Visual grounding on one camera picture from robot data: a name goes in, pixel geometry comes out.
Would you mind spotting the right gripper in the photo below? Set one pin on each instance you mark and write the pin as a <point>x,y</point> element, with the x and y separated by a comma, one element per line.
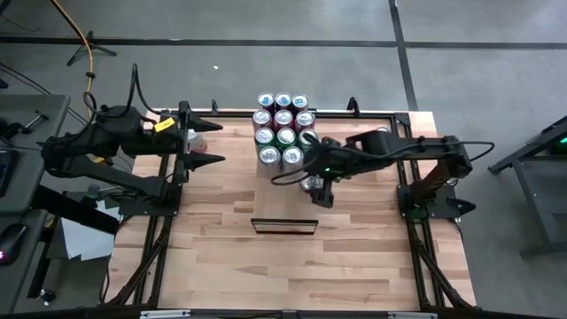
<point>330,159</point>

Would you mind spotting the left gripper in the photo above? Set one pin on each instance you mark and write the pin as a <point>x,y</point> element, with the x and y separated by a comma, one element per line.
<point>184,146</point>

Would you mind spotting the red-white soda can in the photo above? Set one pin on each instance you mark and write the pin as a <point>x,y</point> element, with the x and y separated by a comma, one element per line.
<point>310,182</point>
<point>269,156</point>

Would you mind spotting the silver Diet Coke can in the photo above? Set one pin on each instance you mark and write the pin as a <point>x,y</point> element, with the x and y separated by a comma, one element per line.
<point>292,156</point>

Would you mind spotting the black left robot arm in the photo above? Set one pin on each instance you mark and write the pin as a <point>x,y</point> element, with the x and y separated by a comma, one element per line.
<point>115,128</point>

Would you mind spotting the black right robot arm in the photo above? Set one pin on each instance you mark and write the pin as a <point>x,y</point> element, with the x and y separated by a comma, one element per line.
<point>421,146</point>

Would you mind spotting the black beam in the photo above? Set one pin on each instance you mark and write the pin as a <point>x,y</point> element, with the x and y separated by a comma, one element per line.
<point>88,218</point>

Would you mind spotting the black tripod base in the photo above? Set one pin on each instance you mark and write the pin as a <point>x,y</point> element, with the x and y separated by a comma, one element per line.
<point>90,45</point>

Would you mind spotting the white paper sheets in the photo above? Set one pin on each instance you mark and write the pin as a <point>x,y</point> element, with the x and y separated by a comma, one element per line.
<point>84,243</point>

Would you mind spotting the grey side table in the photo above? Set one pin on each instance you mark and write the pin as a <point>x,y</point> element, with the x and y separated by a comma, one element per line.
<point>17,283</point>
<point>26,119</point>

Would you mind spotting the black clamp tool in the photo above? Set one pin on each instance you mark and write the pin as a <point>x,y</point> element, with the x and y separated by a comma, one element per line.
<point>11,128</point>

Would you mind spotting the black keyboard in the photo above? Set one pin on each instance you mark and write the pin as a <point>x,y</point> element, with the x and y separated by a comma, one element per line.
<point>4,173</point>

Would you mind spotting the black computer mouse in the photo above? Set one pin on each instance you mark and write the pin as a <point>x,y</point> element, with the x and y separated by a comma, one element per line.
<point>11,241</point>

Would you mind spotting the black knob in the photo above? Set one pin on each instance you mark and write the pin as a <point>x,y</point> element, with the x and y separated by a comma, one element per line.
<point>46,295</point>

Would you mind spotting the grey metal stand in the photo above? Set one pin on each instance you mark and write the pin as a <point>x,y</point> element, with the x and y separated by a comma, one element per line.
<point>542,248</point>

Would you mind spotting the black aluminium rig frame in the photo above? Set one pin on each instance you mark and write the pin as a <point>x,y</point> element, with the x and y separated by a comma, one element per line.
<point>418,261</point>

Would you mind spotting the silver bracket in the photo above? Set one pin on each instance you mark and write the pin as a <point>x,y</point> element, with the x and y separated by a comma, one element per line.
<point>412,315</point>
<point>165,313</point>

